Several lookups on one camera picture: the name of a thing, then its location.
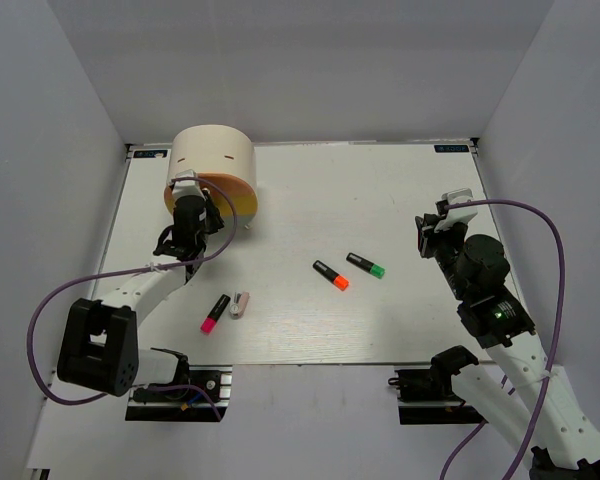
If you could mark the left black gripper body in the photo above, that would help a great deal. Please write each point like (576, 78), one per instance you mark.
(213, 221)

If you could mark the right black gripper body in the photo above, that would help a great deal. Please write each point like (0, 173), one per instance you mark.
(444, 246)

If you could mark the orange container drawer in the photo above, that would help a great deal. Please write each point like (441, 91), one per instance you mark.
(242, 195)

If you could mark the orange cap black highlighter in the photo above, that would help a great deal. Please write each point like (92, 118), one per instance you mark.
(331, 275)

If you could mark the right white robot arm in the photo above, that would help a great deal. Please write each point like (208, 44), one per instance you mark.
(541, 420)

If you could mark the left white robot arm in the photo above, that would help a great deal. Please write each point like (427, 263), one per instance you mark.
(100, 348)

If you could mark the cream cylindrical drawer container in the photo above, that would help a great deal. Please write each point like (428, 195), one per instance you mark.
(214, 149)

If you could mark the green cap black highlighter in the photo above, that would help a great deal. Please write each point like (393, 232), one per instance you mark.
(366, 265)

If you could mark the left blue table label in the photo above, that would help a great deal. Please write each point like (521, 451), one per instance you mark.
(151, 153)

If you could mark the blue table label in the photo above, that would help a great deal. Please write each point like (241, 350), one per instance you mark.
(151, 153)
(451, 148)

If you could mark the right blue table label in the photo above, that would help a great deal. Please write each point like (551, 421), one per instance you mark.
(451, 148)

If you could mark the pink cap black highlighter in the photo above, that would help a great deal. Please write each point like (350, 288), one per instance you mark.
(215, 314)

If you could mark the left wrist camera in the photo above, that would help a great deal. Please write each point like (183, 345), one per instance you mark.
(185, 184)

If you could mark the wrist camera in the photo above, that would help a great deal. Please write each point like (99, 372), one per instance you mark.
(455, 207)
(185, 184)

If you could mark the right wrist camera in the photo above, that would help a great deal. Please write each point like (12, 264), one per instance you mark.
(455, 207)

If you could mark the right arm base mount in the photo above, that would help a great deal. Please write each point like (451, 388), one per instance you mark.
(425, 395)

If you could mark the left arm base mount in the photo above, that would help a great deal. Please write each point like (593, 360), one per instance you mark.
(205, 400)

